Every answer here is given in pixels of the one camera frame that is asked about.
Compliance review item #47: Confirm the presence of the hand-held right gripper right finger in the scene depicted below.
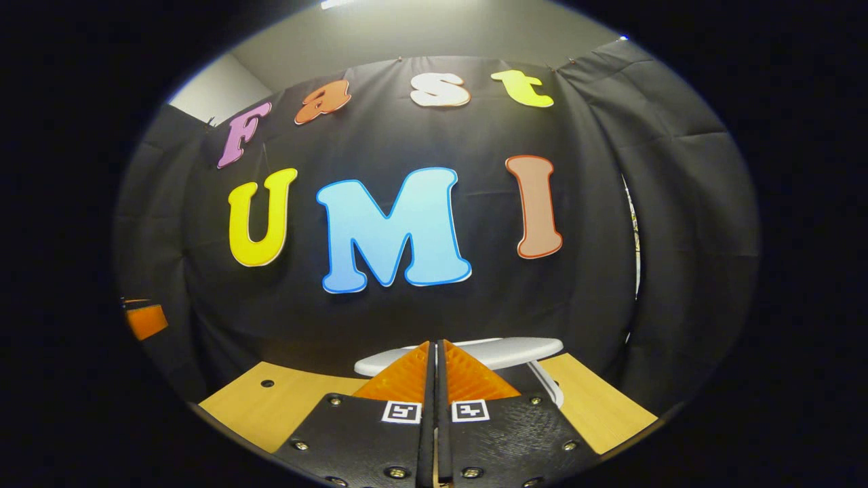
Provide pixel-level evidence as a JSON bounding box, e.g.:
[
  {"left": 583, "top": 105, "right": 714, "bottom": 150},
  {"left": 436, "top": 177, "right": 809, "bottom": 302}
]
[{"left": 437, "top": 339, "right": 601, "bottom": 488}]

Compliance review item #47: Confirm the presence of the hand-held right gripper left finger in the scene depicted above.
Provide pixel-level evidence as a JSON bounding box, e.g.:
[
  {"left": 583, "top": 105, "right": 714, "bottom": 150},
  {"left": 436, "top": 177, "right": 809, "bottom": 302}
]
[{"left": 271, "top": 341, "right": 435, "bottom": 488}]

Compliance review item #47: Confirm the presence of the white desktop garbage bin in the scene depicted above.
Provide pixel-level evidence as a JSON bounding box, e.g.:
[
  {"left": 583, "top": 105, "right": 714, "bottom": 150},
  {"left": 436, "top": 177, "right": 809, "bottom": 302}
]
[{"left": 354, "top": 337, "right": 565, "bottom": 407}]

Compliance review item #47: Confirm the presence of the wooden desktop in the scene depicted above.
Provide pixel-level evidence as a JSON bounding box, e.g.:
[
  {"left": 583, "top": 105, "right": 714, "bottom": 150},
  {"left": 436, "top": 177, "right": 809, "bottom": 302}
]
[{"left": 198, "top": 352, "right": 658, "bottom": 488}]

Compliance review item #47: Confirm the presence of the black backdrop cloth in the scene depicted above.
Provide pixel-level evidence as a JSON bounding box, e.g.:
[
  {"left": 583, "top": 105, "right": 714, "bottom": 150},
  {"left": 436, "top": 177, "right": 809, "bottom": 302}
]
[{"left": 112, "top": 37, "right": 760, "bottom": 414}]

